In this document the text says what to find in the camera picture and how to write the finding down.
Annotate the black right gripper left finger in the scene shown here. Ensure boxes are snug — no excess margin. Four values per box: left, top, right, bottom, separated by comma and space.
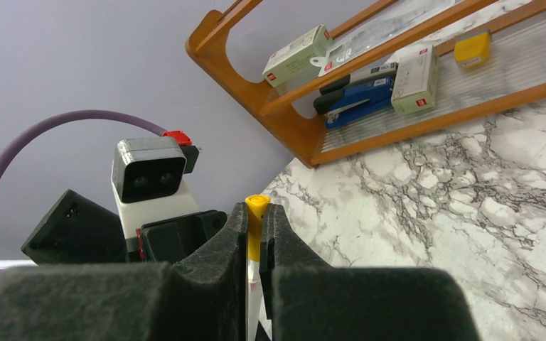
0, 203, 248, 340

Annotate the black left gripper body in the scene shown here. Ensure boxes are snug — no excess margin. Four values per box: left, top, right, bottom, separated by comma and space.
136, 210, 228, 263

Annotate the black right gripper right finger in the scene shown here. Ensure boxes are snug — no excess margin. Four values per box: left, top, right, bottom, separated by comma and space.
259, 204, 479, 340

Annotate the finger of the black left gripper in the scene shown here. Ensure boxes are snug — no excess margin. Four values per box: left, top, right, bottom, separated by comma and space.
21, 189, 127, 264

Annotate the yellow marker cap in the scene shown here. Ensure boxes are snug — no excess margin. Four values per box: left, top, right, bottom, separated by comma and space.
245, 195, 270, 262

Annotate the white red-tipped marker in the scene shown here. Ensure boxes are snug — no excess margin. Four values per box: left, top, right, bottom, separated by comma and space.
247, 259, 263, 341

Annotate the green white small box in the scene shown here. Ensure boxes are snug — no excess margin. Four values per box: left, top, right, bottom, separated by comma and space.
262, 25, 333, 87

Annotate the wooden shelf rack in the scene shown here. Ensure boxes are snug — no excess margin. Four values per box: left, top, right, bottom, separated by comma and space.
186, 1, 546, 167

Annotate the green white book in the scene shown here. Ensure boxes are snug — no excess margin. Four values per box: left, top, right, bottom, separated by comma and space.
391, 45, 439, 114

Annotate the yellow tape measure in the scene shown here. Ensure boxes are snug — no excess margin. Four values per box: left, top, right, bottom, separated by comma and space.
454, 30, 492, 68

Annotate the white calculator box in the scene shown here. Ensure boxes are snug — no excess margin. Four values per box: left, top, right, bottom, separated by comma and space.
310, 0, 457, 77

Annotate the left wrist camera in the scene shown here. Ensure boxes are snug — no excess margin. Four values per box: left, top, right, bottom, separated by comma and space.
111, 136, 200, 245

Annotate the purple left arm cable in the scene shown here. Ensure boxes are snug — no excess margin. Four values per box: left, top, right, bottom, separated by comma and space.
0, 109, 168, 291

